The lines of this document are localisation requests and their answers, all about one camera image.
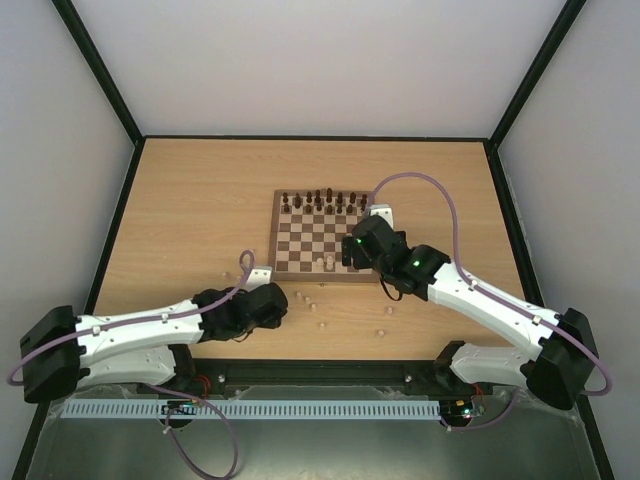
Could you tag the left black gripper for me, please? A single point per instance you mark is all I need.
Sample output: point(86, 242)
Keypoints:
point(274, 322)

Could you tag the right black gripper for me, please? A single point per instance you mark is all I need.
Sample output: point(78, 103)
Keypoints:
point(348, 252)

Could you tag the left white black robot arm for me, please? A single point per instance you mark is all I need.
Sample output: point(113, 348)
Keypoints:
point(64, 351)

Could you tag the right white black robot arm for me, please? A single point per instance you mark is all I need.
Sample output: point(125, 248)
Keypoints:
point(551, 354)

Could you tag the wooden chess board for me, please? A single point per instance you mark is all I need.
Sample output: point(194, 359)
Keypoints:
point(298, 239)

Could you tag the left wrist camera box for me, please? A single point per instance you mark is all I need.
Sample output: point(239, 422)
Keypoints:
point(259, 276)

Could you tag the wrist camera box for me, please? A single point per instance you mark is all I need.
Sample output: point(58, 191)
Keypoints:
point(383, 211)
point(259, 276)

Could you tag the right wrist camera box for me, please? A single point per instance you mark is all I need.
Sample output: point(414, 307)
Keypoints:
point(383, 211)

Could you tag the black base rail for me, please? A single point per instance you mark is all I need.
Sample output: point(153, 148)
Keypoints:
point(317, 372)

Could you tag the light blue slotted cable duct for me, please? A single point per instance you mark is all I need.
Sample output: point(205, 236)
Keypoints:
point(253, 409)

